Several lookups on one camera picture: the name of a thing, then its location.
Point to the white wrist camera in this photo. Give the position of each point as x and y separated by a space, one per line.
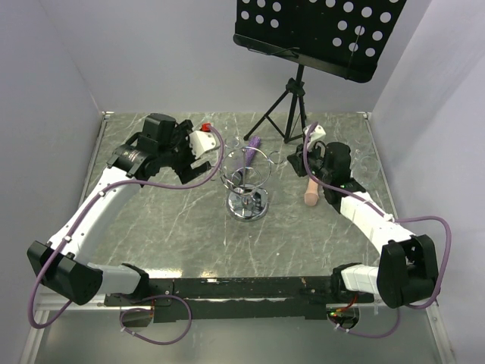
203 141
313 133

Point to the beige wooden rolling pin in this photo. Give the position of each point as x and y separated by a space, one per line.
312 193

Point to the chrome wine glass rack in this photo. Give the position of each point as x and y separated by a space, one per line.
248 204

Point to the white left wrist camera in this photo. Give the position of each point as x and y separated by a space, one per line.
203 141

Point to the black music stand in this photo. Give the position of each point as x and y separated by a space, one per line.
342 38

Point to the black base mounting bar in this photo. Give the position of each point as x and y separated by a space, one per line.
240 298

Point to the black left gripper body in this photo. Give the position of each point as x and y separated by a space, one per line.
180 158

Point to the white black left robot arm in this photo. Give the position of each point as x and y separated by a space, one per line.
64 263

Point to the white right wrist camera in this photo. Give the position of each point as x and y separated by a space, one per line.
313 133

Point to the purple glitter microphone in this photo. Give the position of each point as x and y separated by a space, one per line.
245 159

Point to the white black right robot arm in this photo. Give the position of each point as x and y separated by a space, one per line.
407 271

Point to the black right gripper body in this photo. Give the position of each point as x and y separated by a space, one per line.
316 162

